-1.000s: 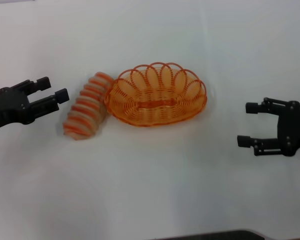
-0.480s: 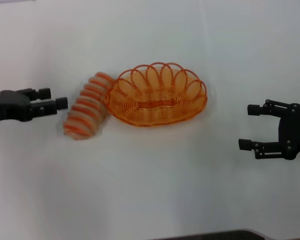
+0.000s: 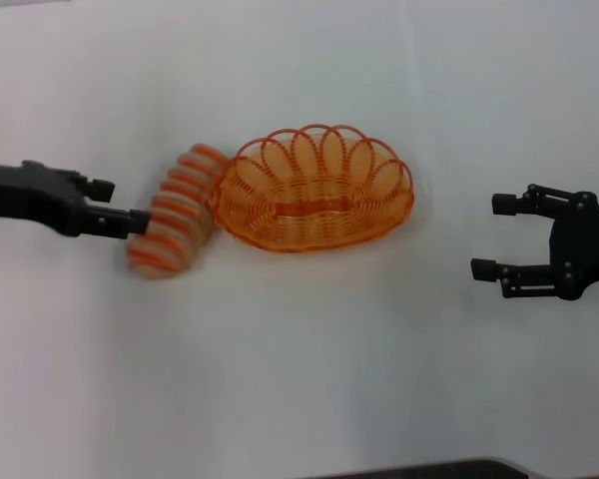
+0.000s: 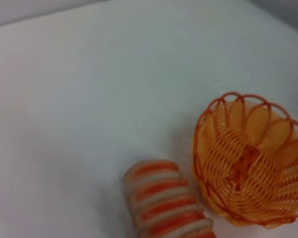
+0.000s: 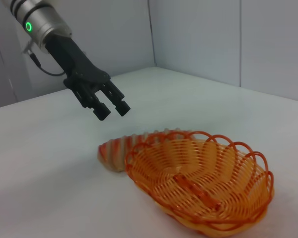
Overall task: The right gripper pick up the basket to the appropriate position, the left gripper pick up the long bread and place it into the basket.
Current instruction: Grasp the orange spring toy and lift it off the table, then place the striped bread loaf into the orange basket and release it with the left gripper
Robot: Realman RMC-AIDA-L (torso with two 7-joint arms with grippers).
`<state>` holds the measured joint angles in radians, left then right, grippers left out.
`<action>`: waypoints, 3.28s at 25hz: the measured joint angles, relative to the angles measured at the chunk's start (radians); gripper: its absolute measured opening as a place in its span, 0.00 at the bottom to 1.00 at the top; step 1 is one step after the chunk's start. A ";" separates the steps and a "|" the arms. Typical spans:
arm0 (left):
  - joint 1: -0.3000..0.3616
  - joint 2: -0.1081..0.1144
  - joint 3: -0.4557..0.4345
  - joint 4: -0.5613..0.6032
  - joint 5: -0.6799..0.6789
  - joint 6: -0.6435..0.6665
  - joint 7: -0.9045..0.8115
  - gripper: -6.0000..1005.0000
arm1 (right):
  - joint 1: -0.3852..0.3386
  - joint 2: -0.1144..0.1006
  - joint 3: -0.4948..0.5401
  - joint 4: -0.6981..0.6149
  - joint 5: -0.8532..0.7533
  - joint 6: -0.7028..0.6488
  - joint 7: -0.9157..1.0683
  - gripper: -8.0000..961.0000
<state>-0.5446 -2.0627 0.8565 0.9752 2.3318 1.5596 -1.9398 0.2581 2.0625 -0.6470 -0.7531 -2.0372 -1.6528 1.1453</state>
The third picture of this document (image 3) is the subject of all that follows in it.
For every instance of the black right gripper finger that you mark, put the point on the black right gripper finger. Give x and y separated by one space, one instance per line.
484 269
506 204

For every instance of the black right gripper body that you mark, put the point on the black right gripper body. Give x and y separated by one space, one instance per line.
589 244

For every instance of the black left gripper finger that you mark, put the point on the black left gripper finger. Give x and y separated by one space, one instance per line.
102 189
125 222

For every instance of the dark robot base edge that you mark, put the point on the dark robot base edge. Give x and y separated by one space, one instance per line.
454 471

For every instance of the orange striped bread loaf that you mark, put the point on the orange striped bread loaf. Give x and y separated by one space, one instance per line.
172 229

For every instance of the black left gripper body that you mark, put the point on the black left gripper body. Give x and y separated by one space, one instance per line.
30 194

